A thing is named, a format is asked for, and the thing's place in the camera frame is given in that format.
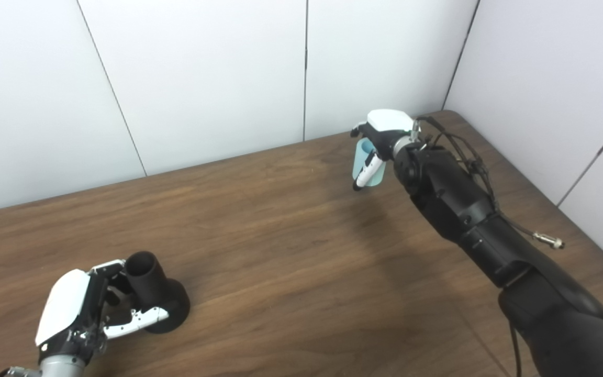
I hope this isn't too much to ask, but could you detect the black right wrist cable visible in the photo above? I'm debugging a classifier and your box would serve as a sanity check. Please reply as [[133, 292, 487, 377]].
[[411, 115, 565, 377]]

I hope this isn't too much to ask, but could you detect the black funnel-shaped nozzle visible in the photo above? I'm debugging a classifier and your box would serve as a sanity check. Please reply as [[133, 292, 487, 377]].
[[124, 251, 191, 335]]

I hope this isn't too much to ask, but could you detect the light blue cylinder cup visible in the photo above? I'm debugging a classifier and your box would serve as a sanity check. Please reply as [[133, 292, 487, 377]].
[[352, 138, 386, 187]]

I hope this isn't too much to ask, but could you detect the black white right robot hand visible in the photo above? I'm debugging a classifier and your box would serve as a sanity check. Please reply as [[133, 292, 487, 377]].
[[350, 109, 416, 192]]

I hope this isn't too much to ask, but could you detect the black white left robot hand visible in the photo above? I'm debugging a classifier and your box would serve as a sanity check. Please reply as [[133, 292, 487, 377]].
[[35, 259, 170, 364]]

